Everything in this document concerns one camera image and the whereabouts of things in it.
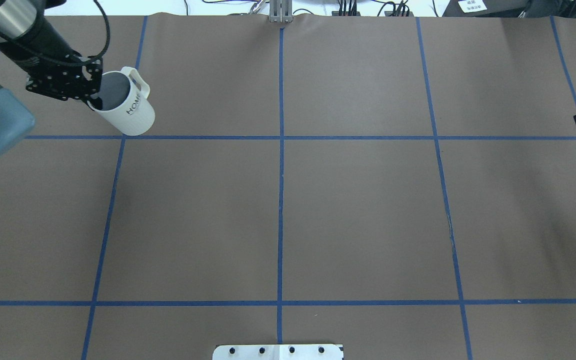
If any aluminium frame post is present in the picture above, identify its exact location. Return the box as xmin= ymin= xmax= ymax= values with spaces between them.
xmin=268 ymin=0 xmax=294 ymax=24

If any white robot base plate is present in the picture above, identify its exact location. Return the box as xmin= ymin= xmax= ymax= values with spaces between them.
xmin=212 ymin=343 xmax=345 ymax=360

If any white ribbed mug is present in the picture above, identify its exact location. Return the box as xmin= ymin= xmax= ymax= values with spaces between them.
xmin=92 ymin=66 xmax=156 ymax=137

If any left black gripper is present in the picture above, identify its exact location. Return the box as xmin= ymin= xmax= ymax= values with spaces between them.
xmin=25 ymin=56 xmax=104 ymax=111

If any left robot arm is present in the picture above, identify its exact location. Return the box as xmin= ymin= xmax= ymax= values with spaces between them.
xmin=0 ymin=0 xmax=111 ymax=155

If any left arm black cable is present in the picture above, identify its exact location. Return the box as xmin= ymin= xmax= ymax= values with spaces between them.
xmin=43 ymin=0 xmax=111 ymax=63

